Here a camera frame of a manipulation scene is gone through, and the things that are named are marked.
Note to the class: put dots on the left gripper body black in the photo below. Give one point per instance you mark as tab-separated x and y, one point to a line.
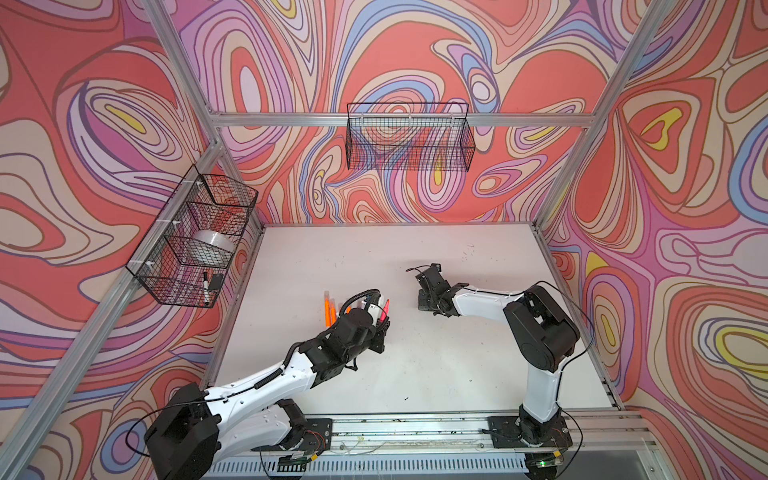
371	341

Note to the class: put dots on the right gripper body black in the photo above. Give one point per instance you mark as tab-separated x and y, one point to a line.
425	302

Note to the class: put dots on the orange highlighter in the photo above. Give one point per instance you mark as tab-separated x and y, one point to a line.
327	310
333	312

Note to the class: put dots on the pink marker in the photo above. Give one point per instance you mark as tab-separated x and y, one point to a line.
384	317

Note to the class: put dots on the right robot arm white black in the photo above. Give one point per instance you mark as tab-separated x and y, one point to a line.
545	336

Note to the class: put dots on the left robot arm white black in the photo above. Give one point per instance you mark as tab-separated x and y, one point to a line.
170	446

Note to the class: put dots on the black marker in basket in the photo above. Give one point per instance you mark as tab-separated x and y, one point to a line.
205	289

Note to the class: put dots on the white tape roll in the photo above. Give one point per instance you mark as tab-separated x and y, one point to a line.
210	241

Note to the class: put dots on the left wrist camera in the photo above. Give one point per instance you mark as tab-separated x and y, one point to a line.
373	304

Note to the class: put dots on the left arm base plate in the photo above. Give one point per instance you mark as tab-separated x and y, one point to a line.
284	427

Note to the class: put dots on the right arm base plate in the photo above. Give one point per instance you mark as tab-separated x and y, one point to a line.
527	432

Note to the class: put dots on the black wire basket back wall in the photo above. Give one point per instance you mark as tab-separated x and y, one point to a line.
409	136

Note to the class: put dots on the black wire basket wall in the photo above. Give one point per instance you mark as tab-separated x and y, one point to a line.
188	264
409	136

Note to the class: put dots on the black wire basket left wall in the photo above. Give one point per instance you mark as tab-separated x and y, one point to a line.
188	264

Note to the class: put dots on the aluminium front rail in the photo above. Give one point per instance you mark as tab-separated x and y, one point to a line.
437	433

